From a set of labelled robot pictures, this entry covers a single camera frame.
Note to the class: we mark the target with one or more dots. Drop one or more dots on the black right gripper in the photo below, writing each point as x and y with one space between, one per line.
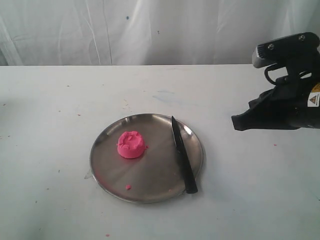
283 108

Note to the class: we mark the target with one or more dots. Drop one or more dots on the black knife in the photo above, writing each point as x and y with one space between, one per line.
183 160

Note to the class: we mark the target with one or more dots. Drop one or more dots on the pink dough lump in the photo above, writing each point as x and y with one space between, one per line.
131 145

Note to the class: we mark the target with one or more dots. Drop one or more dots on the round stainless steel plate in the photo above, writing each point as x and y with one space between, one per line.
154 177

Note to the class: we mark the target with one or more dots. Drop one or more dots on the small pink clay crumb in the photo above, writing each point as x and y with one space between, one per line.
128 187

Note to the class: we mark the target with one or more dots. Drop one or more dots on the clear tape piece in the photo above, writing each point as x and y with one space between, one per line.
88 175

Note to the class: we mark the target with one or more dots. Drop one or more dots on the white plastic backdrop curtain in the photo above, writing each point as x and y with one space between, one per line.
146 32

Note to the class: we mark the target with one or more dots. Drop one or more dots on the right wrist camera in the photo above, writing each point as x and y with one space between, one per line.
285 48

